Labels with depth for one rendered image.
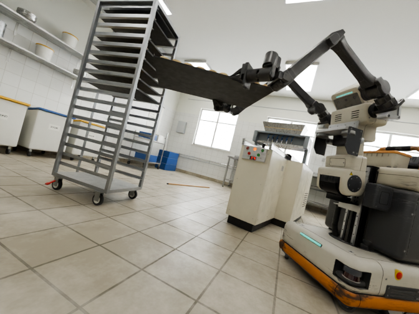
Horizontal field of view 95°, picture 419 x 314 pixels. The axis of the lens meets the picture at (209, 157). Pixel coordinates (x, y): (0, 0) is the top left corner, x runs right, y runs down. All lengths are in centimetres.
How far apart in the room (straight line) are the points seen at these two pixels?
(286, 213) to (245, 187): 79
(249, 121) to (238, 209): 449
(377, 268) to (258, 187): 103
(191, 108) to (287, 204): 531
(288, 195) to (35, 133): 375
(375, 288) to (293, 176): 149
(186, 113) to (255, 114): 248
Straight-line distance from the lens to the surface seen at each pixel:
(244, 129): 621
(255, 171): 199
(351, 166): 145
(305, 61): 106
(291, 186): 260
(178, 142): 701
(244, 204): 203
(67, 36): 471
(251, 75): 92
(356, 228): 164
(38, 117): 394
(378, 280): 142
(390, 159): 170
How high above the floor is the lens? 57
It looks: 2 degrees up
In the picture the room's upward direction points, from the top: 14 degrees clockwise
